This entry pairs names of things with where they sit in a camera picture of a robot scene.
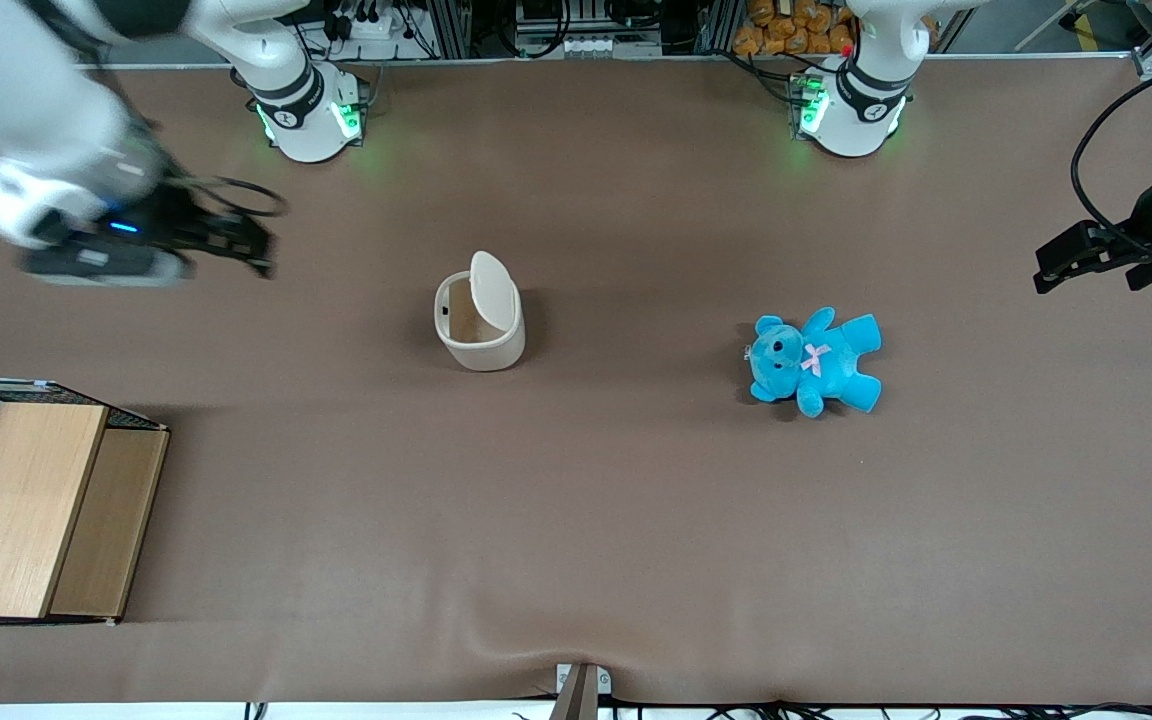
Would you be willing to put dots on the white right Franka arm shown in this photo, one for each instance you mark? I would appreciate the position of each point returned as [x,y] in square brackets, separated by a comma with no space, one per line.
[46,110]

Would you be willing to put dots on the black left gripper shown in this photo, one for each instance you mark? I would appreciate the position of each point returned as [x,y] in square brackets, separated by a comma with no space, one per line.
[1143,222]

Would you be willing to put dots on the white electronics box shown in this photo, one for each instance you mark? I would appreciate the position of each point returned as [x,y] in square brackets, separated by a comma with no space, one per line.
[586,35]

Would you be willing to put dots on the brown table mat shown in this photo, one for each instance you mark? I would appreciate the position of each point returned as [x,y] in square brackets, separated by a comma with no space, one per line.
[576,530]

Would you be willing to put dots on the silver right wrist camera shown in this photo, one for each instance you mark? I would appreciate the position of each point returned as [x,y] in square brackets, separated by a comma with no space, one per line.
[101,265]

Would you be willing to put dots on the white power strip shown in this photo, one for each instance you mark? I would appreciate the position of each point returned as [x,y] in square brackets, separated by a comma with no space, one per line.
[374,27]

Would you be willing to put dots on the white trash can body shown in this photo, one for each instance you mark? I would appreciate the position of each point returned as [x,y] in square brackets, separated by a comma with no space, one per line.
[484,357]

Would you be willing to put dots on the white trash can lid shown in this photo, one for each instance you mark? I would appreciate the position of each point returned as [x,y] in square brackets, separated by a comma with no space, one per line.
[493,290]

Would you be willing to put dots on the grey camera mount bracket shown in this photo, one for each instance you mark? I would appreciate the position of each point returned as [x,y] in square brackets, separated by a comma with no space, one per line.
[581,690]

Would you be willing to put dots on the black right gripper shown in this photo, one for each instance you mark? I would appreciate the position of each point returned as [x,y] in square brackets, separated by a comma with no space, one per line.
[179,219]

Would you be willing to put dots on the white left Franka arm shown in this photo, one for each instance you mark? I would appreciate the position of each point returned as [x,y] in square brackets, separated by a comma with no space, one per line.
[861,95]

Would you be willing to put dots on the blue teddy bear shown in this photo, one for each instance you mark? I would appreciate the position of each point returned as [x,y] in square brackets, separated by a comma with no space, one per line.
[821,362]

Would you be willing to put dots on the orange plush toys pile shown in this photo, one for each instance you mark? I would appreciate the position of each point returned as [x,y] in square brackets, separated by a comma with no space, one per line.
[796,25]

